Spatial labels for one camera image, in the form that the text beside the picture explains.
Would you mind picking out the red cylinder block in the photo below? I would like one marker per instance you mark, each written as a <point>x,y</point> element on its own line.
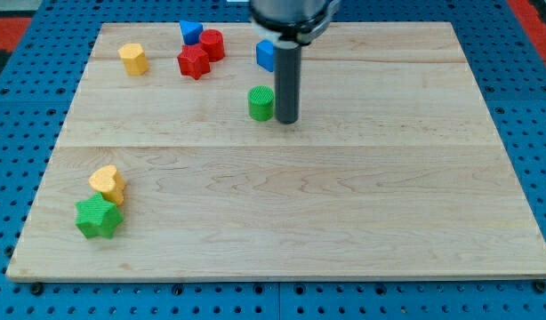
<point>212,42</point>

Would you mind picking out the light wooden board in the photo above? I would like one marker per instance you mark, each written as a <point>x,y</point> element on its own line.
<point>393,172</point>

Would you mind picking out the blue cube block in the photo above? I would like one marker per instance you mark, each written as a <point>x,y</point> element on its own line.
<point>265,55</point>

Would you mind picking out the red star block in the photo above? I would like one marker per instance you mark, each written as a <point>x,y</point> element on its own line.
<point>193,61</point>

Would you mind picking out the yellow hexagon block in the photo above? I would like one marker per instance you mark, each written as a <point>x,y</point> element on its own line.
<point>134,59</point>

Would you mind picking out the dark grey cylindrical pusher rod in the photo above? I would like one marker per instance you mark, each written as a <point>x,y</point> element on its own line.
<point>287,70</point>

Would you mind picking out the blue triangle block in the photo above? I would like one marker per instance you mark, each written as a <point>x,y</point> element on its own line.
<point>191,31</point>

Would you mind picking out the green star block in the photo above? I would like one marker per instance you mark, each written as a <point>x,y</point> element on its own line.
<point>97,216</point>

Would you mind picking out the yellow heart block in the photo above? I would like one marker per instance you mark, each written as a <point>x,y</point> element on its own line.
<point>109,182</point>

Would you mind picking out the green cylinder block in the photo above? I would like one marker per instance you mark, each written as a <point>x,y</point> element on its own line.
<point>260,103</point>

